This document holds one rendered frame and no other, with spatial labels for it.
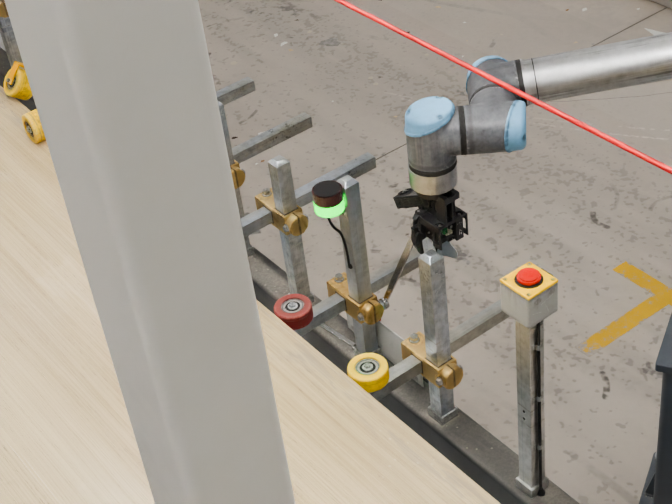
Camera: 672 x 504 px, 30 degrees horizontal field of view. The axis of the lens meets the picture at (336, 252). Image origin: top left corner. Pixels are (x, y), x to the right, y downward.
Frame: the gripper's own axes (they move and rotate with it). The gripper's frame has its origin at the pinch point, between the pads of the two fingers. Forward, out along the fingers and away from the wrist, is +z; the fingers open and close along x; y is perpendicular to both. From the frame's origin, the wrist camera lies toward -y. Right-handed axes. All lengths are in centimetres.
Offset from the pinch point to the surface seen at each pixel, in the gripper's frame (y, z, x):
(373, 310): -11.0, 15.0, -8.2
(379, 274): -19.1, 14.9, 0.0
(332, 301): -19.2, 14.8, -12.8
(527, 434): 36.4, 14.5, -9.7
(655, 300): -36, 101, 112
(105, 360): -33, 11, -59
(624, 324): -35, 101, 98
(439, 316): 11.3, 2.4, -8.3
